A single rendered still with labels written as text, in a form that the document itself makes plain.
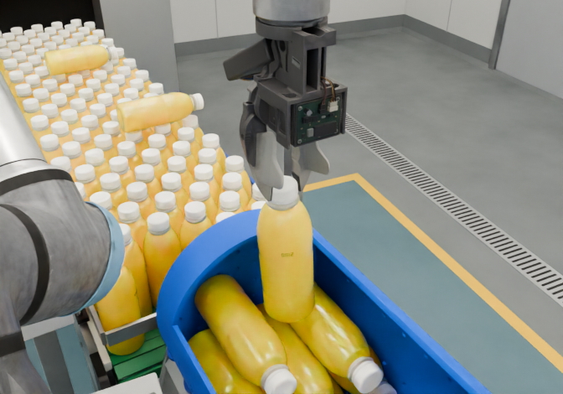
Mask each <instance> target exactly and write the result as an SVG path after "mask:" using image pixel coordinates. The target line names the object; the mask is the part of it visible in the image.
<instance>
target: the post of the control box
mask: <svg viewBox="0 0 563 394"><path fill-rule="evenodd" d="M33 340H34V344H35V347H36V350H37V352H38V355H39V359H40V362H41V365H42V367H43V370H44V374H45V377H46V380H47V382H48V385H49V389H50V391H51V392H52V394H75V392H74V388H73V386H72V383H71V379H70V375H69V372H68V369H67V366H66V363H65V358H64V355H63V352H62V349H61V346H60V343H59V338H58V335H57V333H56V330H54V331H51V332H48V333H46V334H42V335H40V336H37V337H35V338H33Z"/></svg>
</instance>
